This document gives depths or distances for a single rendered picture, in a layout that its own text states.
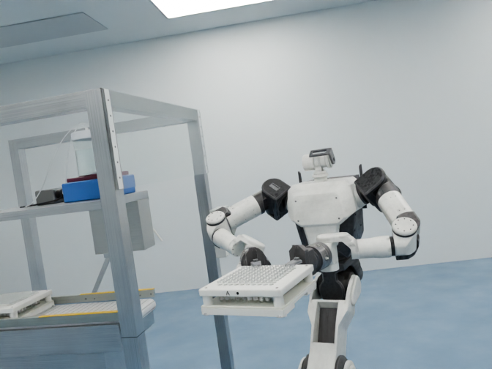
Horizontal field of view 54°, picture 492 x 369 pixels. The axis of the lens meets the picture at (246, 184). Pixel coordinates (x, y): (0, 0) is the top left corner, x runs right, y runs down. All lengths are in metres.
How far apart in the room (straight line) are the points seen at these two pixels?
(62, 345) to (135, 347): 0.33
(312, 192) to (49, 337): 1.12
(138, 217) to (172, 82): 3.78
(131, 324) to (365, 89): 4.22
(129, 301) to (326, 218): 0.77
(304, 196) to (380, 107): 3.67
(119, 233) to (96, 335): 0.42
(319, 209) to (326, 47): 3.78
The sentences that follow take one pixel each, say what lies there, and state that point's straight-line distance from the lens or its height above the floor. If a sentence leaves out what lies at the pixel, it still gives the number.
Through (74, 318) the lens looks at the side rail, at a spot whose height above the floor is 0.91.
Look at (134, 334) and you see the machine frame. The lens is 1.74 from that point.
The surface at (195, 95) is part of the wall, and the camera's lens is 5.51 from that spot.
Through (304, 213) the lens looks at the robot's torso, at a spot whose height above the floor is 1.16.
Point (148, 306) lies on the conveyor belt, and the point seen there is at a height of 0.87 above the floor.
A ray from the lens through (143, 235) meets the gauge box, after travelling 1.94.
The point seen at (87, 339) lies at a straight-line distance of 1.91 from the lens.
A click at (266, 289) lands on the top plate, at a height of 1.06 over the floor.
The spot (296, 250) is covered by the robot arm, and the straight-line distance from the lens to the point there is 1.48.
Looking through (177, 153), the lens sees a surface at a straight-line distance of 2.20.
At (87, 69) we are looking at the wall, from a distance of 5.95.
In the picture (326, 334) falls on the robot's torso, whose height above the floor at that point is 0.70.
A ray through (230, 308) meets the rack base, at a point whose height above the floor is 1.01.
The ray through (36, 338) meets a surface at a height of 0.84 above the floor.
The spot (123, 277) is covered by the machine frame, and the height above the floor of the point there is 1.06.
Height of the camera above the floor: 1.39
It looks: 3 degrees down
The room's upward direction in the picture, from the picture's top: 8 degrees counter-clockwise
